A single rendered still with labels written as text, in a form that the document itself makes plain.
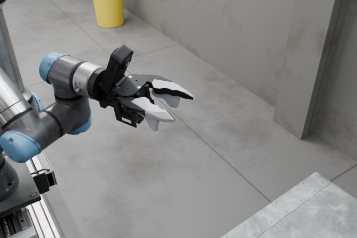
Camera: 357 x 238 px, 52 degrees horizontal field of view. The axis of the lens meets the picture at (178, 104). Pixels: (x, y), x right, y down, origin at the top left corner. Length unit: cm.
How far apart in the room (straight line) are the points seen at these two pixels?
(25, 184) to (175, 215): 133
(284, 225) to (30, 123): 91
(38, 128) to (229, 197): 181
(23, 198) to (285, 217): 86
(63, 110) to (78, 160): 194
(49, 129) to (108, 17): 405
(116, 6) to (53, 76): 398
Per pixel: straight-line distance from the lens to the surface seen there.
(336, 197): 151
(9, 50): 105
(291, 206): 142
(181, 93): 71
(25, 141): 81
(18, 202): 115
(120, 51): 69
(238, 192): 252
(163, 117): 67
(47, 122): 84
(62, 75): 83
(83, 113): 89
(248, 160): 275
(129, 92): 72
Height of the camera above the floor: 184
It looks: 34 degrees down
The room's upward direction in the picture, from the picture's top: straight up
